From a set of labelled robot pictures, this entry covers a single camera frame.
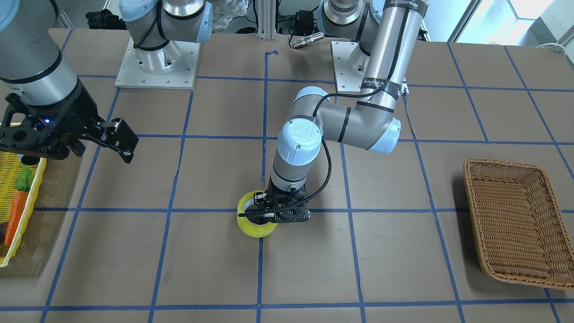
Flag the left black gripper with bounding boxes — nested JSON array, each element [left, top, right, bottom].
[[238, 182, 311, 223]]

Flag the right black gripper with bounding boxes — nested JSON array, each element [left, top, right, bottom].
[[0, 80, 139, 164]]

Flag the yellow tape roll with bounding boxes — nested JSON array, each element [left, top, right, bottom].
[[236, 190, 278, 238]]

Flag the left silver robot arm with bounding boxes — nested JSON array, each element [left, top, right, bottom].
[[238, 0, 428, 224]]

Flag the yellow plastic basket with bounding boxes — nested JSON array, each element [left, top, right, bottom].
[[0, 152, 47, 267]]

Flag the orange toy carrot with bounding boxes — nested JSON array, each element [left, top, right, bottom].
[[4, 166, 34, 247]]

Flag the silver metal cylinder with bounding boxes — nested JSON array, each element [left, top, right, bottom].
[[289, 31, 325, 49]]

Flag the black power adapter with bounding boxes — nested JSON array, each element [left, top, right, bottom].
[[291, 10, 314, 36]]

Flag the brown wicker basket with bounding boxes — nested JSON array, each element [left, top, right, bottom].
[[463, 157, 574, 290]]

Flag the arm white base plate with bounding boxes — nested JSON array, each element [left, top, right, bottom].
[[115, 39, 200, 90], [331, 40, 409, 96]]

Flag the aluminium frame post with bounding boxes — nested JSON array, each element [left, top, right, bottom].
[[254, 0, 277, 42]]

